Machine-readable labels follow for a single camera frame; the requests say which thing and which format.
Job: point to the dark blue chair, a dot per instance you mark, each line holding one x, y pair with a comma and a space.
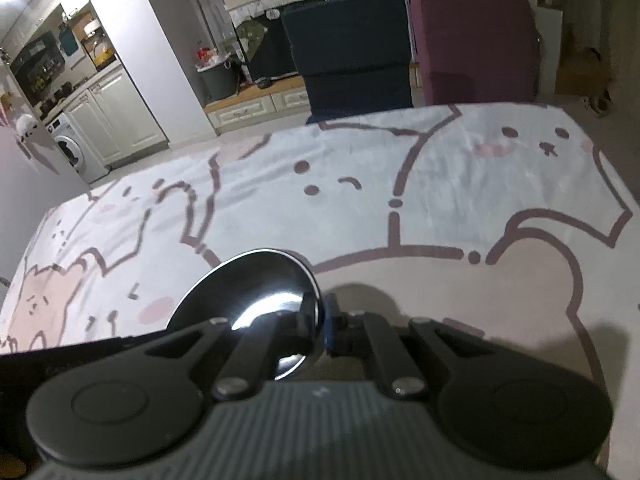
350, 50

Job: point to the round steel bowl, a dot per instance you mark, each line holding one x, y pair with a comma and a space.
250, 285

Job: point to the yellow pot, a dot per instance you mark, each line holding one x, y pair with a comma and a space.
104, 55

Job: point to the dark green trash bin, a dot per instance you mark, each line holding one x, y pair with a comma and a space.
217, 82

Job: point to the black kitchen appliance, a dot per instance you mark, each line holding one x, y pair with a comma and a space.
35, 60

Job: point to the low wooden cabinet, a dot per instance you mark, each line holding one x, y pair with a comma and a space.
255, 105

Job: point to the dark printed curtain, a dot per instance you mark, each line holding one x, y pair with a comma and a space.
272, 50

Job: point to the white washing machine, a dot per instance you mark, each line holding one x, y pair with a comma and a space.
72, 142

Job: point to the dark shoe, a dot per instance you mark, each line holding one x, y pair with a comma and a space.
598, 104

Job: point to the cardboard box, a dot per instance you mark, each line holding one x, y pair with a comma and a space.
580, 65

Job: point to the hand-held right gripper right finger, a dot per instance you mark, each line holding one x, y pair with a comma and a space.
331, 332

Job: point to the cartoon printed tablecloth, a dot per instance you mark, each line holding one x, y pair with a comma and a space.
450, 200

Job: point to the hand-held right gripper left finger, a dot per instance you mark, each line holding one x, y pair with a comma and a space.
260, 332

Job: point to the white kitchen cabinet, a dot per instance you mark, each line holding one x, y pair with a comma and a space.
125, 115

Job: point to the maroon chair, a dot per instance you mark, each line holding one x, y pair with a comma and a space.
475, 45

